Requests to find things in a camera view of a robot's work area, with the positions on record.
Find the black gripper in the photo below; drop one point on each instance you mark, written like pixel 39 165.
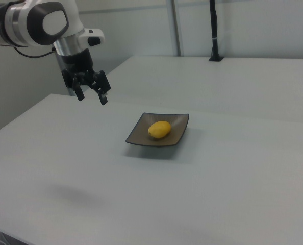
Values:
pixel 77 61

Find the yellow potato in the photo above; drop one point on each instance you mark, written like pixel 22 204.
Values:
pixel 159 129

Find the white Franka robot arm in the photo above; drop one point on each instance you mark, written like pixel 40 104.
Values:
pixel 21 20

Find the square brown ceramic plate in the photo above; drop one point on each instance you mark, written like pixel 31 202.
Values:
pixel 141 135

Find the black pole with base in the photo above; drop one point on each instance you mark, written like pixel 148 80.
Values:
pixel 214 25

